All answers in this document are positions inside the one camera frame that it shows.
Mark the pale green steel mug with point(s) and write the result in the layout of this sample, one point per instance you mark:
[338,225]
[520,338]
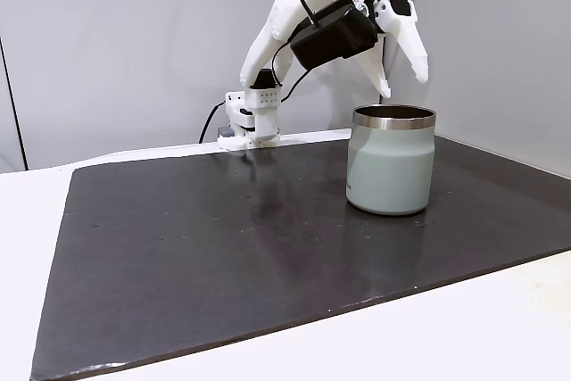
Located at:
[388,171]

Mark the grey table clamp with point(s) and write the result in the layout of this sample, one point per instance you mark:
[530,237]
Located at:
[225,132]

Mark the black table mat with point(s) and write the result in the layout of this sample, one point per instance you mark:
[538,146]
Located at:
[178,242]

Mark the black camera box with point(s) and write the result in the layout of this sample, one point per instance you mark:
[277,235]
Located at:
[332,37]

